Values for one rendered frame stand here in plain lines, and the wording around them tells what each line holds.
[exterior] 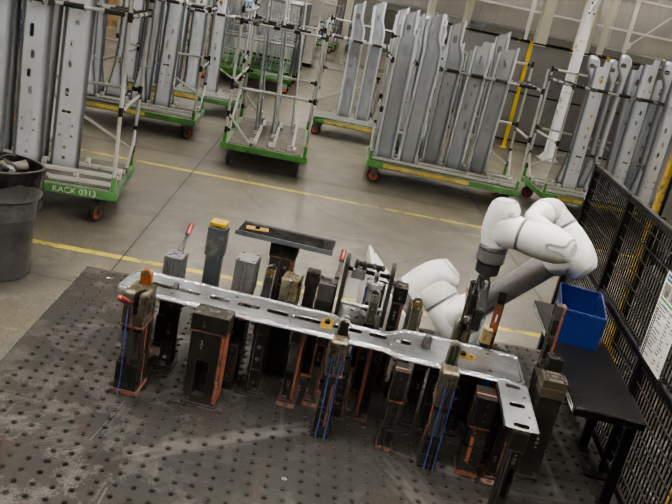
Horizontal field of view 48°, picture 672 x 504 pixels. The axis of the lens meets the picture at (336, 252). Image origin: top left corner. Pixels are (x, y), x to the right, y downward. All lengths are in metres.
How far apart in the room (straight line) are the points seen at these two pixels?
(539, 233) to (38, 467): 1.56
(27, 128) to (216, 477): 4.71
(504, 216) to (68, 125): 4.67
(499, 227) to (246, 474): 1.06
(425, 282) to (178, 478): 1.42
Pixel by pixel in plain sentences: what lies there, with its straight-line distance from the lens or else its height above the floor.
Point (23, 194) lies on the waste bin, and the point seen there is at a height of 0.58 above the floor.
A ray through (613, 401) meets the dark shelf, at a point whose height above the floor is 1.03.
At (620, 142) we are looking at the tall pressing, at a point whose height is 1.01.
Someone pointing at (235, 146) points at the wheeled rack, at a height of 0.25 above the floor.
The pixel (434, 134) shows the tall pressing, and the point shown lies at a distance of 9.61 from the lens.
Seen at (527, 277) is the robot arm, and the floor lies 1.17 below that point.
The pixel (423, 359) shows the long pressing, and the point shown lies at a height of 1.00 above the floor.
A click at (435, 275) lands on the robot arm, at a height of 1.03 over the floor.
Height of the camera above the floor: 2.03
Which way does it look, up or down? 18 degrees down
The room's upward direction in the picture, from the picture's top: 12 degrees clockwise
